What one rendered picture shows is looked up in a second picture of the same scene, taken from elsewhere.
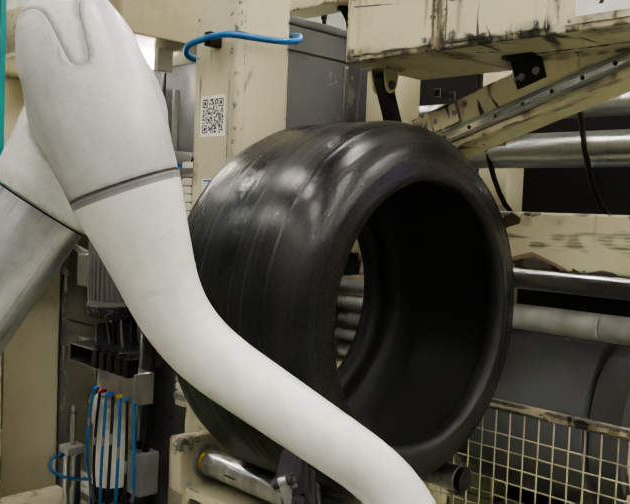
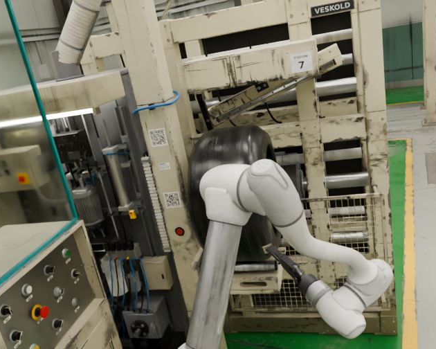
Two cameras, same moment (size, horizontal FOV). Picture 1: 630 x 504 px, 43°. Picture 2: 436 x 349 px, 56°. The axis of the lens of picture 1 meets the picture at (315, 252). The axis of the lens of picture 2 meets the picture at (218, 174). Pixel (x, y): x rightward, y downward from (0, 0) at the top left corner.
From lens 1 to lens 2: 99 cm
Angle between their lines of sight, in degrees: 32
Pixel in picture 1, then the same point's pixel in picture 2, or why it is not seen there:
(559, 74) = (274, 86)
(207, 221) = not seen: hidden behind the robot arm
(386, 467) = (357, 255)
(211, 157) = (161, 154)
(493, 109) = (249, 101)
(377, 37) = (202, 83)
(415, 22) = (221, 77)
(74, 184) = (286, 221)
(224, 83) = (161, 123)
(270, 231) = not seen: hidden behind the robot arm
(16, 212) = (233, 230)
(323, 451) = (346, 258)
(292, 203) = not seen: hidden behind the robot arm
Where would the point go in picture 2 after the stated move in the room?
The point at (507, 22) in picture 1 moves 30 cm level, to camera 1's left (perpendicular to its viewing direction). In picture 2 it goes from (264, 75) to (206, 91)
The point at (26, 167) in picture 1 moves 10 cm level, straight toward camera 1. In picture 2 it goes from (235, 215) to (265, 219)
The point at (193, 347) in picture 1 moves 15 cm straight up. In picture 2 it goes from (315, 248) to (310, 203)
